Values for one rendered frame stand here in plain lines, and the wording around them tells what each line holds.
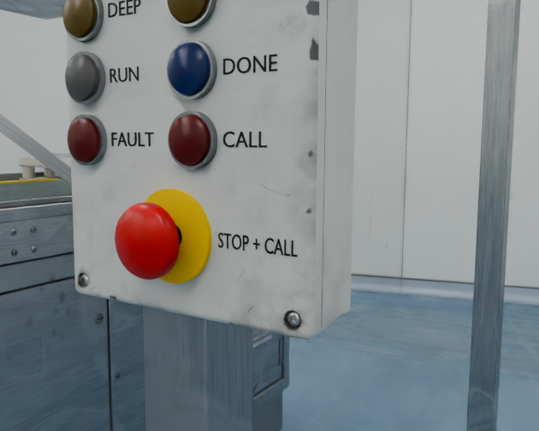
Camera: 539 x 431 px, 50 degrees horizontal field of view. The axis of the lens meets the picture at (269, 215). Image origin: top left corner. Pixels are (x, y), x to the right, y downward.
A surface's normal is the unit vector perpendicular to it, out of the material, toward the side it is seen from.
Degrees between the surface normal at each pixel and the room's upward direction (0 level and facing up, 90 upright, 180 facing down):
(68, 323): 90
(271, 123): 90
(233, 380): 90
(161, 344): 90
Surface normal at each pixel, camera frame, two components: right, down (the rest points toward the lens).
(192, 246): -0.53, 0.10
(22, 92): -0.30, 0.11
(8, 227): 0.85, 0.07
